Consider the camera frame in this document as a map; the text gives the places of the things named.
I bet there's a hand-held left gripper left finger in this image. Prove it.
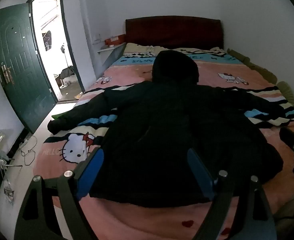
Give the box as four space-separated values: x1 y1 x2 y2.
16 147 105 240

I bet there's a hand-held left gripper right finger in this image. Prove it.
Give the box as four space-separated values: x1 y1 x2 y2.
187 148 275 240

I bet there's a black hooded jacket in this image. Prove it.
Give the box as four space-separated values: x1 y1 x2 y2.
48 50 294 208

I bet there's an olive green bedding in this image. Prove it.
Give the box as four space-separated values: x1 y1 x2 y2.
227 48 294 108

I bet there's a dark cloth pile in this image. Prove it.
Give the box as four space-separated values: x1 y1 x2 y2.
59 66 75 79

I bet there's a pink cartoon cat printed blanket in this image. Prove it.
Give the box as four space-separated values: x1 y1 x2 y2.
43 42 294 240

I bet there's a green metal door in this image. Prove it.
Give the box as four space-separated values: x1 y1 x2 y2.
0 3 58 134

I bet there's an orange box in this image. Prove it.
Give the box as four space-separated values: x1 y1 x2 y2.
104 34 126 47

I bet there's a dark red bed headboard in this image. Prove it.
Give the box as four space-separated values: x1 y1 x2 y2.
125 16 224 50

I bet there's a black floor cable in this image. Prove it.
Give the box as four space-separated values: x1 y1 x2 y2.
19 134 38 167

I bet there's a white wall shelf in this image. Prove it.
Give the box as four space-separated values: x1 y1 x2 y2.
97 42 126 55

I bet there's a brass door lock handle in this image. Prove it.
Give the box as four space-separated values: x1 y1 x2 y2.
1 64 15 85

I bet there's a dark door frame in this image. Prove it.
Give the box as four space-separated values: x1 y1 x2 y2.
27 0 86 103

